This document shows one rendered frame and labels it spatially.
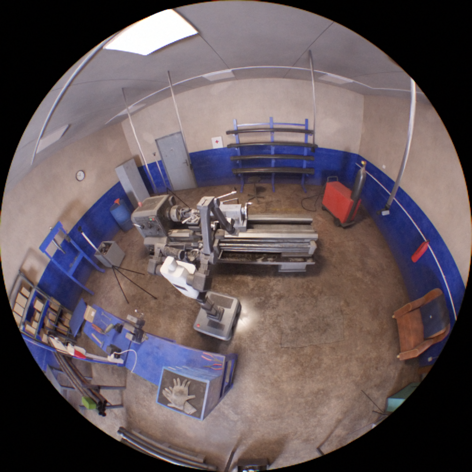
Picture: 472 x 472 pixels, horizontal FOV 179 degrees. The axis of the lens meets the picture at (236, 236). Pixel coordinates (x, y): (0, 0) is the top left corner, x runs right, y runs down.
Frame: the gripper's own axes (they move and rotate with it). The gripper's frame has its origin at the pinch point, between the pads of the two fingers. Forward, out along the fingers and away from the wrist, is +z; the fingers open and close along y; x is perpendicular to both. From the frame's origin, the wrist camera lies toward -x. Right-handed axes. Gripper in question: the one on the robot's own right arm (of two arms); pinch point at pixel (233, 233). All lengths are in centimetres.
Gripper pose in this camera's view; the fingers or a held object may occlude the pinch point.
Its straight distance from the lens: 150.9
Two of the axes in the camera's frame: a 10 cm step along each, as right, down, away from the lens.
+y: -9.5, -1.2, 2.8
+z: 2.5, 2.4, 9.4
